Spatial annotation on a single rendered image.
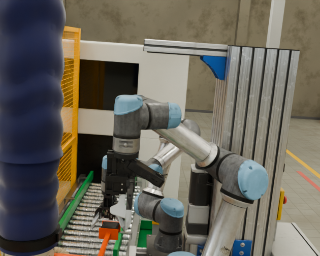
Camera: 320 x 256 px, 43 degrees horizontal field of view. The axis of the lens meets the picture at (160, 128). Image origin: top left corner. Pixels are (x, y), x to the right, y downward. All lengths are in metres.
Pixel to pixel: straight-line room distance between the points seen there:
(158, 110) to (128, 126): 0.10
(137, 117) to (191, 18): 11.25
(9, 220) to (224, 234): 0.73
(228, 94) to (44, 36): 0.67
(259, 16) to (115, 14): 4.23
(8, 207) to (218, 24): 11.25
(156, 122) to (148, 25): 11.13
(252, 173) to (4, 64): 0.85
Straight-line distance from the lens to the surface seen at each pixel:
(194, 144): 1.33
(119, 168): 1.12
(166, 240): 2.00
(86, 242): 3.18
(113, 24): 12.23
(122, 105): 1.06
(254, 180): 1.32
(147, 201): 2.02
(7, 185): 1.47
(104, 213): 1.79
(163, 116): 1.10
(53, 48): 1.36
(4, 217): 1.53
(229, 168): 1.34
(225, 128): 1.51
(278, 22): 4.70
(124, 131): 1.07
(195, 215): 1.70
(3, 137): 1.41
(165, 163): 1.78
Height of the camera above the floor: 2.02
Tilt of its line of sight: 12 degrees down
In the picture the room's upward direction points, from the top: 4 degrees clockwise
